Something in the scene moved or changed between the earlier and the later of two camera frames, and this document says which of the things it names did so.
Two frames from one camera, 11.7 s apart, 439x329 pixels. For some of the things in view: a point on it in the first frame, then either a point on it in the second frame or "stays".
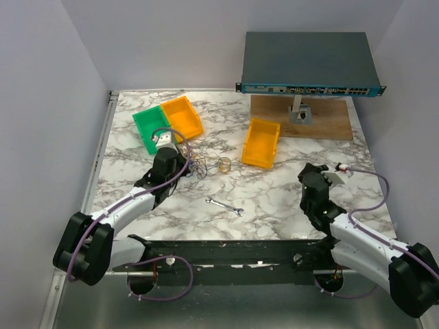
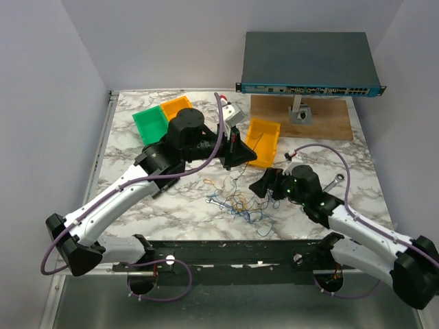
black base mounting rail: [243, 256] stays
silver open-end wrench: [237, 210] stays
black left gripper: [182, 161] → [236, 153]
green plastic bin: [148, 121] stays
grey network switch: [309, 63] stays
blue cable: [199, 166] → [249, 216]
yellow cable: [202, 168] → [237, 201]
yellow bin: [260, 143] stays
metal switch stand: [299, 112] stays
